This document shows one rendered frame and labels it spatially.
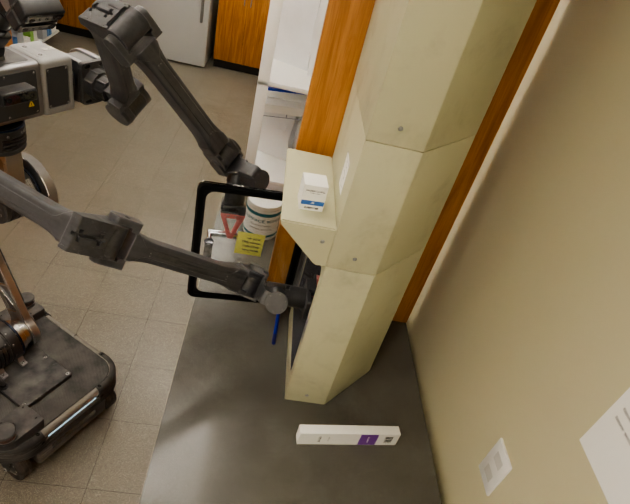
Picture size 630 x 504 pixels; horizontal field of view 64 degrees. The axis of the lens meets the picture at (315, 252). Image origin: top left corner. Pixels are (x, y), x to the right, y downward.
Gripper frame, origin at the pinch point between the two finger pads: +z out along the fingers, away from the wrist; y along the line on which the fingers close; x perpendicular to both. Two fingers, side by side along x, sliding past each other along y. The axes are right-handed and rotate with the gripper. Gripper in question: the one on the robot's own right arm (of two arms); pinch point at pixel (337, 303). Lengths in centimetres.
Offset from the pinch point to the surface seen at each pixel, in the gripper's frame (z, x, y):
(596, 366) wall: 32, -36, -45
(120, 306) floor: -81, 119, 101
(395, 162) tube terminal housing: -4, -50, -15
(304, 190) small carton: -18.1, -37.7, -10.0
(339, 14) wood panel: -17, -65, 22
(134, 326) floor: -71, 118, 89
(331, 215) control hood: -11.3, -33.3, -10.2
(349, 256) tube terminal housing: -6.0, -27.3, -15.2
